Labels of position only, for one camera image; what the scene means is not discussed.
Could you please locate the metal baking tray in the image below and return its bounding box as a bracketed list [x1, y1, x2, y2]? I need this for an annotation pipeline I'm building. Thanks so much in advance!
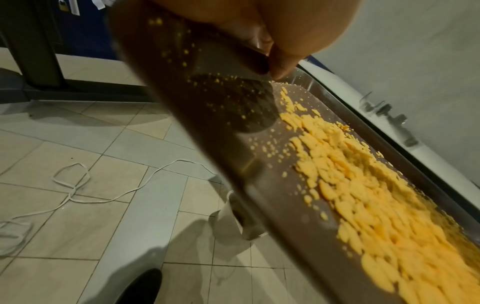
[106, 0, 480, 304]

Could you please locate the person's left hand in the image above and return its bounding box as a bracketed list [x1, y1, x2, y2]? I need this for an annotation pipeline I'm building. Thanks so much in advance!
[156, 0, 364, 81]

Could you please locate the white table leg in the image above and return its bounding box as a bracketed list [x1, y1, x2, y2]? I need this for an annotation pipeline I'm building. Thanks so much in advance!
[207, 190, 272, 247]

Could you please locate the pile of yellow crackers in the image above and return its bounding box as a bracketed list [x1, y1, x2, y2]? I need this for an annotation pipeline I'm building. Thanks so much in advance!
[278, 87, 480, 304]

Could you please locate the metal wall tap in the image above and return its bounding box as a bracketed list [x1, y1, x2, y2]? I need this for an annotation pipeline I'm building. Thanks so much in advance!
[359, 91, 420, 148]

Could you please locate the black shoe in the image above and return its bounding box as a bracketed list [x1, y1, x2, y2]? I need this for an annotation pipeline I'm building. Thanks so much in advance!
[115, 267, 163, 304]

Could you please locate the blue cabinet panel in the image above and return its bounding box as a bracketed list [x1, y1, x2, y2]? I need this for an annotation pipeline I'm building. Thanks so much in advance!
[48, 0, 120, 62]

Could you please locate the dark metal table frame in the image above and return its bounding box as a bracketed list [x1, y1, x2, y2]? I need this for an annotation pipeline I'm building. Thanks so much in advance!
[0, 0, 153, 104]

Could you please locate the white cable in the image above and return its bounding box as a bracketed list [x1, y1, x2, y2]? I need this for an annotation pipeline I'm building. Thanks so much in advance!
[0, 158, 213, 258]

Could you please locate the white paper label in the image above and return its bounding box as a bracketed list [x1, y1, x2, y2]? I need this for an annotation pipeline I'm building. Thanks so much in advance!
[59, 0, 82, 16]

